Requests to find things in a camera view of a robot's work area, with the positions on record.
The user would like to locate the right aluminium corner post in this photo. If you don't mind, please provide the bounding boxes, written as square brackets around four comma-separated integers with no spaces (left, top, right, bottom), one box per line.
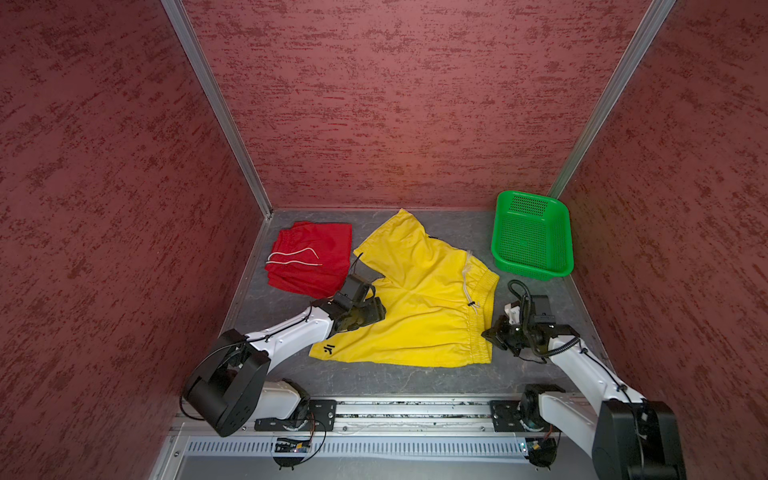
[548,0,676,199]

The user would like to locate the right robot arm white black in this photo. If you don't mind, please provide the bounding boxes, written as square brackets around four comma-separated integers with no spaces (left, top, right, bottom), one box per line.
[482,292,687,479]

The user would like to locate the red shorts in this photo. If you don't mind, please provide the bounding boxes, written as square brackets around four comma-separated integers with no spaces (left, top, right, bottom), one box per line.
[265,221,353,299]

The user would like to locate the left aluminium corner post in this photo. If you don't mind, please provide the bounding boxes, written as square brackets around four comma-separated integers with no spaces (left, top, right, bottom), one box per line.
[161,0,274,220]

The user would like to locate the right small circuit board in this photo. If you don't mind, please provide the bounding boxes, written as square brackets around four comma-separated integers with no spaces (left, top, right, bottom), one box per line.
[526,438,559,469]

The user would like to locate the yellow shorts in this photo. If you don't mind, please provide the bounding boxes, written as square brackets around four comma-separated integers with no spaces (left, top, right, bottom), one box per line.
[309,210,499,368]

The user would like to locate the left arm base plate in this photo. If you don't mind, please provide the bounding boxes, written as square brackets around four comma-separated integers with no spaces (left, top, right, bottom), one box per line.
[253,399,337,433]

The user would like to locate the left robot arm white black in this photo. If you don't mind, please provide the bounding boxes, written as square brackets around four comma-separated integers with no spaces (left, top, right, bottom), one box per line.
[179,274,386,437]

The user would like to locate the slotted cable duct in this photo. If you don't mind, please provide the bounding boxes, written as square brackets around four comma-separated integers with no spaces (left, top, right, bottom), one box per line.
[184,436,528,463]

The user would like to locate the aluminium corner post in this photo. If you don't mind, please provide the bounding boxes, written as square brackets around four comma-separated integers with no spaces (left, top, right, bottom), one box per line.
[161,0,274,220]
[548,0,676,199]

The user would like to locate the small circuit board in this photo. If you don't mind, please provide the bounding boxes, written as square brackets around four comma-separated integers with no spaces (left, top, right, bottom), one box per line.
[526,438,559,469]
[274,437,313,455]

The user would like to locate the left small circuit board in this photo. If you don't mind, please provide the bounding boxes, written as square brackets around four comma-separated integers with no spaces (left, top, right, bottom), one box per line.
[274,437,313,455]

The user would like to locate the aluminium mounting rail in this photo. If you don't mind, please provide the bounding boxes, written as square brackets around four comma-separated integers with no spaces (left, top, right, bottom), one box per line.
[173,395,655,436]

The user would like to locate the green plastic basket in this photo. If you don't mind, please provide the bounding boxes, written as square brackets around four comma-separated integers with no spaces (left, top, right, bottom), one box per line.
[491,190,574,281]

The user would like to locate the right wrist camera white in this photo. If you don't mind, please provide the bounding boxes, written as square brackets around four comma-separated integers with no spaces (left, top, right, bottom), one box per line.
[504,302,521,326]

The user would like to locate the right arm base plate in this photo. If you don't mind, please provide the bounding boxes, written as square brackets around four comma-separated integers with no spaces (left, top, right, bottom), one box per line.
[489,400,542,433]

